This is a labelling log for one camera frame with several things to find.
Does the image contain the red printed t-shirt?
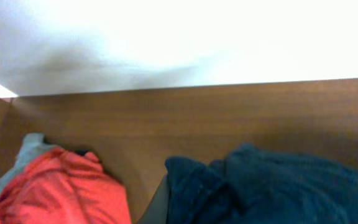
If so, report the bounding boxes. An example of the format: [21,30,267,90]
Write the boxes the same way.
[0,147,131,224]

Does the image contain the grey cloth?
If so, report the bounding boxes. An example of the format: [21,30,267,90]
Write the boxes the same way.
[0,133,55,194]

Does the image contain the navy blue shorts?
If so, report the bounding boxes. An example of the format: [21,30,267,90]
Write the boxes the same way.
[165,144,358,223]

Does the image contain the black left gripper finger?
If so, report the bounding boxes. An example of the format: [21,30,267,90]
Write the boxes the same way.
[137,175,170,224]

